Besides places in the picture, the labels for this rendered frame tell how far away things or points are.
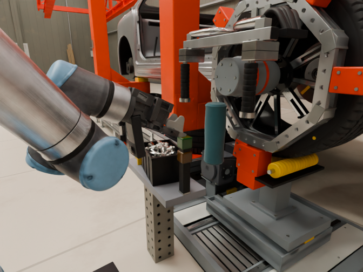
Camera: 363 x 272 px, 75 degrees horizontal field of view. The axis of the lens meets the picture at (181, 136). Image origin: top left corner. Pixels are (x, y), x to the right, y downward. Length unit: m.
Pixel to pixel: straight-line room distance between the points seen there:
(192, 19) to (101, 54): 1.93
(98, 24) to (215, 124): 2.43
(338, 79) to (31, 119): 0.71
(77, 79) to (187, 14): 0.92
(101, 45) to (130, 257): 2.45
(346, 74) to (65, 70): 0.68
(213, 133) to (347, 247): 0.84
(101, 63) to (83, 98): 2.62
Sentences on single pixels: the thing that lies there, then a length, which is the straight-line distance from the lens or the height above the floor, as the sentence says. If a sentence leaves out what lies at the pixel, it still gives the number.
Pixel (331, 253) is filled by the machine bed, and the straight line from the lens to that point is 1.36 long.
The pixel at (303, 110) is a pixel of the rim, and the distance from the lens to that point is 0.95.
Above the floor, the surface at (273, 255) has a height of 0.15.
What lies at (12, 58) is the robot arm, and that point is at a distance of 0.33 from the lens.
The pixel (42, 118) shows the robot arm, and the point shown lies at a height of 0.82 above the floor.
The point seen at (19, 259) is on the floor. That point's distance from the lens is 1.48.
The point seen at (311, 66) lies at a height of 0.89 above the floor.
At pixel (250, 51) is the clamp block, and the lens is 0.66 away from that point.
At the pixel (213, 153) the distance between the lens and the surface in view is 1.00.
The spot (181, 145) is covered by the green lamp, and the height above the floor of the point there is 0.64.
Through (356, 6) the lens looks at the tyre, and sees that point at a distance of 0.89.
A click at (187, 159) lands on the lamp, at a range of 0.80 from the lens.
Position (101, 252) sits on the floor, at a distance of 1.36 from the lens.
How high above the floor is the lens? 0.89
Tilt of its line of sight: 17 degrees down
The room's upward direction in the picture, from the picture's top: straight up
